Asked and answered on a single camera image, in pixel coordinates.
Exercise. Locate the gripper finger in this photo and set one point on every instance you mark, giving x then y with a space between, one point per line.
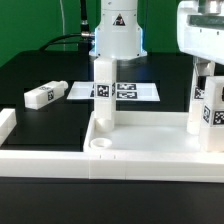
204 70

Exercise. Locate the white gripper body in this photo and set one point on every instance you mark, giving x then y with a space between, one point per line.
200 29

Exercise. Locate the white desk top tray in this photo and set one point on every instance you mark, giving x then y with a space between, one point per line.
144 131

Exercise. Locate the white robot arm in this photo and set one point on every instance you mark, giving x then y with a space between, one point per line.
118 34

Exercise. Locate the marker tag sheet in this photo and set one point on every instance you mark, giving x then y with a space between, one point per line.
121 90

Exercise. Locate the white left fence block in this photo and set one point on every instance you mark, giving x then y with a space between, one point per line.
7 123

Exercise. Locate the white front fence bar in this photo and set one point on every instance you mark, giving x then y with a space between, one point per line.
193 167

